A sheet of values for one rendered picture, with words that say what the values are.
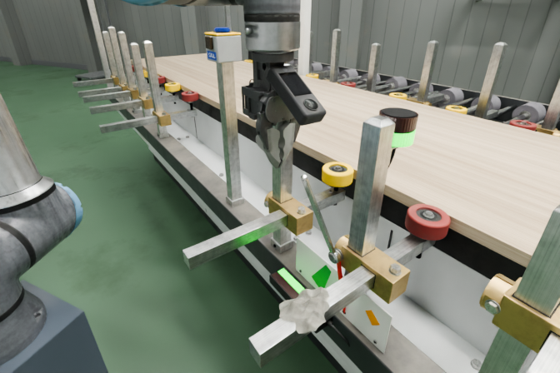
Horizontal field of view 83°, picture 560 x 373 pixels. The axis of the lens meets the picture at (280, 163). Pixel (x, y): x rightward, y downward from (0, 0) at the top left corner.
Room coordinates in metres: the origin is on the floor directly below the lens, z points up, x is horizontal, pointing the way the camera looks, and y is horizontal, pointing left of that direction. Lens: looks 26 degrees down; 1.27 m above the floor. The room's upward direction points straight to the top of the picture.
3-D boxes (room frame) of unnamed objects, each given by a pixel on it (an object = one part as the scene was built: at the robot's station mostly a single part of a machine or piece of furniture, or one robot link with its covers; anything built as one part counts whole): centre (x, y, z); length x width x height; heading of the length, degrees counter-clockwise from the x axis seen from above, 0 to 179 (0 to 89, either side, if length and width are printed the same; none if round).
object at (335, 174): (0.72, -0.15, 0.85); 0.08 x 0.08 x 0.11
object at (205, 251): (0.60, 0.01, 0.82); 0.43 x 0.03 x 0.04; 126
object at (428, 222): (0.52, -0.30, 0.85); 0.08 x 0.08 x 0.11
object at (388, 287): (0.45, -0.17, 0.85); 0.13 x 0.06 x 0.05; 36
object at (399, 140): (0.49, -0.19, 1.09); 0.06 x 0.06 x 0.02
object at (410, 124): (0.49, -0.19, 1.11); 0.06 x 0.06 x 0.02
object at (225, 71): (0.88, 0.15, 0.93); 0.05 x 0.04 x 0.45; 36
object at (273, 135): (0.55, 0.03, 1.04); 0.06 x 0.03 x 0.09; 36
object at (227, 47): (0.87, 0.15, 1.18); 0.07 x 0.07 x 0.08; 36
